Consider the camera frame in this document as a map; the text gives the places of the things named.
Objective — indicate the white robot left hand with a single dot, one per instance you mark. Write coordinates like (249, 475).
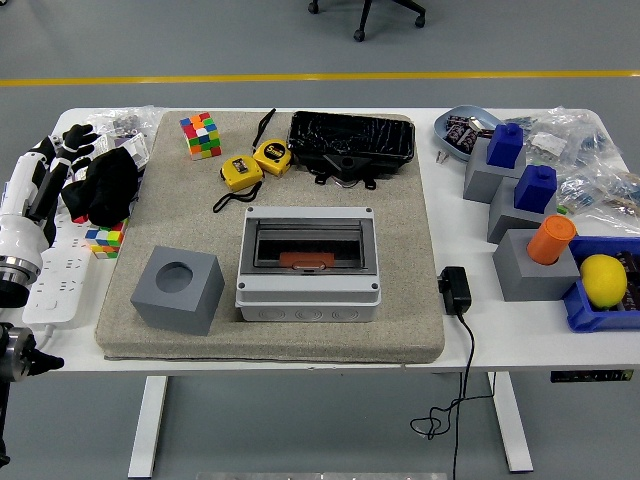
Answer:
(20, 190)

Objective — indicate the orange cylinder battery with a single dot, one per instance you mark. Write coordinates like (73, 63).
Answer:
(550, 240)
(300, 259)

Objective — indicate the grey electrical box with lid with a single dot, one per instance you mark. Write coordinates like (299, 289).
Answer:
(307, 300)

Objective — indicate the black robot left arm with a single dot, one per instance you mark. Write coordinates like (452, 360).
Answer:
(15, 350)

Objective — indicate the blue block battery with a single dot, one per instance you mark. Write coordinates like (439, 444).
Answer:
(505, 147)
(535, 190)

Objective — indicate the black cloth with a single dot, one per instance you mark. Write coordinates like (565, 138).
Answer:
(107, 185)

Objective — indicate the colourful puzzle cube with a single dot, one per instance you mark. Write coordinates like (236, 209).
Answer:
(200, 135)
(105, 240)

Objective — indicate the white power strip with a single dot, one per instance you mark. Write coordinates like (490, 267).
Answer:
(55, 290)

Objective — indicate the white labelled packet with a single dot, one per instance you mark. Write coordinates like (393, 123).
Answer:
(132, 147)

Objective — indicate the clear bag of small parts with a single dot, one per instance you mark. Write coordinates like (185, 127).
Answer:
(125, 122)
(565, 142)
(610, 190)

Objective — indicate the grey holder block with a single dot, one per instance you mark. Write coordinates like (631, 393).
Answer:
(510, 215)
(200, 300)
(530, 280)
(480, 180)

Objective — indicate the yellow tape measure with print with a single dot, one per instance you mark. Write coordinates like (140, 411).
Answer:
(272, 156)

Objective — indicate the white table leg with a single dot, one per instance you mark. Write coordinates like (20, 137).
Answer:
(510, 425)
(147, 425)

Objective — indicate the black plastic tray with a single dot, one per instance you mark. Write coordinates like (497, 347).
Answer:
(350, 135)

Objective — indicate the beige fabric mat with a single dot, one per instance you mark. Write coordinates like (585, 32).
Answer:
(390, 225)

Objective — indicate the black office chair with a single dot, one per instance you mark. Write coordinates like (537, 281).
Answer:
(367, 12)

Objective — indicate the small metal clip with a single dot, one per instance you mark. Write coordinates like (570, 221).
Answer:
(440, 157)

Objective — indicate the dark printed packet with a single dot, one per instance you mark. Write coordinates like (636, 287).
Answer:
(462, 136)
(456, 119)

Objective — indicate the black power adapter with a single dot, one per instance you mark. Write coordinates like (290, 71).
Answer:
(456, 290)

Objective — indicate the blue-grey dish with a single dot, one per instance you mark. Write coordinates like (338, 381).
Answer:
(470, 111)

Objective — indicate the small green connector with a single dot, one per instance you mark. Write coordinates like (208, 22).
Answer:
(562, 209)

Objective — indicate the blue storage bin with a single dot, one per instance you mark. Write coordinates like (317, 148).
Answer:
(585, 315)

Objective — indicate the yellow lemon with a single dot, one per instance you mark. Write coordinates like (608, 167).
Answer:
(602, 280)

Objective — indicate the black table control panel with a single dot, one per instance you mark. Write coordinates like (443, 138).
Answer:
(590, 376)

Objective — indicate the dark packets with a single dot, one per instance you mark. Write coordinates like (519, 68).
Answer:
(632, 295)

